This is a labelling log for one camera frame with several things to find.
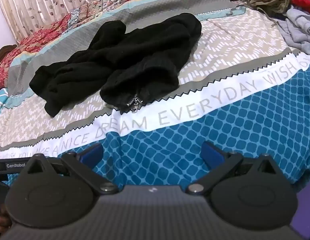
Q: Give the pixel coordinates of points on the floral patchwork quilt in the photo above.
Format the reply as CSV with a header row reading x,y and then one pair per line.
x,y
32,37

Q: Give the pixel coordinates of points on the black pants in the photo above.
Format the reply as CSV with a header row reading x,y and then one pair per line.
x,y
145,50

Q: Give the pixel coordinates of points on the person's left hand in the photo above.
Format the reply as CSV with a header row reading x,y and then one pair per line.
x,y
0,221

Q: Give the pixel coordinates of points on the carved wooden headboard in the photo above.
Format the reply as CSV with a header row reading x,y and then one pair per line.
x,y
5,52

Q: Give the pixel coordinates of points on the teal lattice pillow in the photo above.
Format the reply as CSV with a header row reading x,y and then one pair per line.
x,y
0,102

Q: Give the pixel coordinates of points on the red cloth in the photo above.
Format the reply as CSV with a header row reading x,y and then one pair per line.
x,y
303,2

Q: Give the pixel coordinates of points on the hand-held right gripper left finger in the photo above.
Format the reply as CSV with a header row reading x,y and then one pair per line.
x,y
92,152

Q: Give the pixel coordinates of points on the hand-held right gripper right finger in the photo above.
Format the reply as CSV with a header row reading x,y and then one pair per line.
x,y
212,152

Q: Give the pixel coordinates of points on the grey garment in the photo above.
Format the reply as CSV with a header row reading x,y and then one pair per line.
x,y
297,27

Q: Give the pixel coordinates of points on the beige leaf print curtain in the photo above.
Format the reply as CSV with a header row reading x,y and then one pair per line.
x,y
45,0

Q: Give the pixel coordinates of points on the printed patterned bedsheet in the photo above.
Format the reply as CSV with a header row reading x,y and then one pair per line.
x,y
245,117

